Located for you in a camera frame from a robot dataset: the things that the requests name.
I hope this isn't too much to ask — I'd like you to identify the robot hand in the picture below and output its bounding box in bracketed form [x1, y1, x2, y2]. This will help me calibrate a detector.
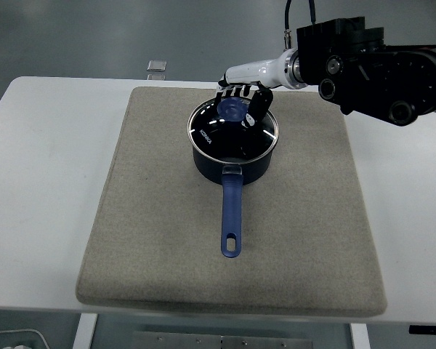
[213, 49, 295, 129]

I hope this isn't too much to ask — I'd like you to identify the glass pot lid blue knob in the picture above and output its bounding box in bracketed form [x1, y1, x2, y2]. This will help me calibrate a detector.
[186, 97, 280, 164]

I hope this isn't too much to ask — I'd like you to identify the beige fabric mat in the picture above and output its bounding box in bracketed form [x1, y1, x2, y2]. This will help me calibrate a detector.
[75, 86, 388, 316]

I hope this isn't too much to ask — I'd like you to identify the grey metal plate with screws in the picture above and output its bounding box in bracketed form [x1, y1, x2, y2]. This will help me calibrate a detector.
[130, 331, 315, 349]

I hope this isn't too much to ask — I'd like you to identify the white table leg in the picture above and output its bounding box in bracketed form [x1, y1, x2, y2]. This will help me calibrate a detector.
[350, 322, 371, 349]
[72, 313, 99, 349]

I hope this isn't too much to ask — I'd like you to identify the black flat bar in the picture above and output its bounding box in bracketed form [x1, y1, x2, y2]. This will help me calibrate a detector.
[408, 324, 436, 336]

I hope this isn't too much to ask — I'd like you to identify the white rounded tray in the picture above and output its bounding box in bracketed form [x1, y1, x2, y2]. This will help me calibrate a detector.
[0, 329, 47, 349]

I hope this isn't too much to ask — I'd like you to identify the dark saucepan with blue handle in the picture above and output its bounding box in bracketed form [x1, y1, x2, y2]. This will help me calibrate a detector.
[190, 137, 276, 259]

